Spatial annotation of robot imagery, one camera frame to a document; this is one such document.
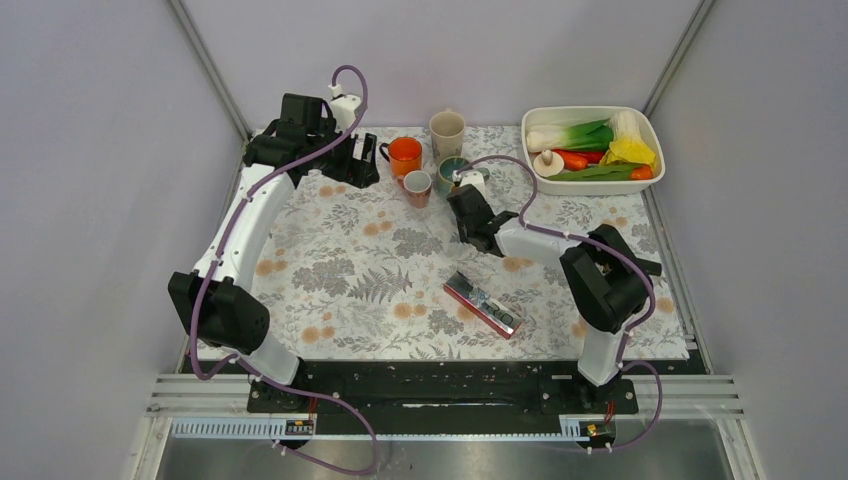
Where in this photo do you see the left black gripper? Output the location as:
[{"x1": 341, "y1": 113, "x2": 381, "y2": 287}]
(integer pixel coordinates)
[{"x1": 307, "y1": 118, "x2": 378, "y2": 187}]

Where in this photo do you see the red chili toy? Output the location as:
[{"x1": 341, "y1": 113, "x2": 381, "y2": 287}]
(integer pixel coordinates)
[{"x1": 553, "y1": 149, "x2": 605, "y2": 171}]

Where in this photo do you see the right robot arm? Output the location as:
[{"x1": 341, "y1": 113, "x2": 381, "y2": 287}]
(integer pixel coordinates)
[{"x1": 447, "y1": 185, "x2": 662, "y2": 412}]

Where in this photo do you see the cream patterned mug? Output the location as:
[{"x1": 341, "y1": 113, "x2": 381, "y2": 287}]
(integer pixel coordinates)
[{"x1": 429, "y1": 109, "x2": 466, "y2": 164}]

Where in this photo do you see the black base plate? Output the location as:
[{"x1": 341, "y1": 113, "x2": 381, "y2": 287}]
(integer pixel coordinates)
[{"x1": 247, "y1": 360, "x2": 639, "y2": 435}]

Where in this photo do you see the floral tablecloth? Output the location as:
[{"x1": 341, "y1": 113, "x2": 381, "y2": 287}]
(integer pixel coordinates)
[{"x1": 237, "y1": 154, "x2": 690, "y2": 360}]

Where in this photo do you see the white rectangular vegetable bin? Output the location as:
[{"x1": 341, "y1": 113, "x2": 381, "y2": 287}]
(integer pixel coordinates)
[{"x1": 521, "y1": 106, "x2": 667, "y2": 196}]

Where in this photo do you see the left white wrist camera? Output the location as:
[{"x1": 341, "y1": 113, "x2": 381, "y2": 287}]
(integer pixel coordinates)
[{"x1": 329, "y1": 84, "x2": 363, "y2": 132}]

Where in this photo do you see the orange mug black handle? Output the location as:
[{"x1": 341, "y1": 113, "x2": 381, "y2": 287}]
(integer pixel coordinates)
[{"x1": 378, "y1": 137, "x2": 423, "y2": 181}]

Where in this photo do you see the salmon pink mug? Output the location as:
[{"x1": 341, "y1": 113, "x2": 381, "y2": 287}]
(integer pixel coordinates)
[{"x1": 402, "y1": 170, "x2": 432, "y2": 209}]

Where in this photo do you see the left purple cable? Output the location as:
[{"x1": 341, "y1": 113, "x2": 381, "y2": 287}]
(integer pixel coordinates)
[{"x1": 188, "y1": 64, "x2": 382, "y2": 478}]

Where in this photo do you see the beige mushroom toy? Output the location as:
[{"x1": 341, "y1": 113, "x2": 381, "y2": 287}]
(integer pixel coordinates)
[{"x1": 532, "y1": 149, "x2": 565, "y2": 178}]

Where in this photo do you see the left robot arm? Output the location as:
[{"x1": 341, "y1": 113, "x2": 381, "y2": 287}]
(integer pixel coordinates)
[{"x1": 168, "y1": 88, "x2": 379, "y2": 411}]

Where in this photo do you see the red silver rectangular box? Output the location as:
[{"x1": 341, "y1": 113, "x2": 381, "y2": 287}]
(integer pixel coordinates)
[{"x1": 443, "y1": 271, "x2": 523, "y2": 340}]

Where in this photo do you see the orange carrot toy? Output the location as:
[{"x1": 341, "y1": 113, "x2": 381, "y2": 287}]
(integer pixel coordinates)
[{"x1": 629, "y1": 165, "x2": 654, "y2": 181}]

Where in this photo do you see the white enoki mushroom toy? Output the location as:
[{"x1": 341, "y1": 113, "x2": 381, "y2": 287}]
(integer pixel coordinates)
[{"x1": 607, "y1": 110, "x2": 642, "y2": 143}]

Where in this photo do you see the green cucumber toy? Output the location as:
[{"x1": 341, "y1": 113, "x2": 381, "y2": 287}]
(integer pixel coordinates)
[{"x1": 547, "y1": 164, "x2": 640, "y2": 182}]

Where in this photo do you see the green glazed mug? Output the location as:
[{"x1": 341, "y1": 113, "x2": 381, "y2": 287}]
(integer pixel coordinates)
[{"x1": 435, "y1": 156, "x2": 490, "y2": 198}]

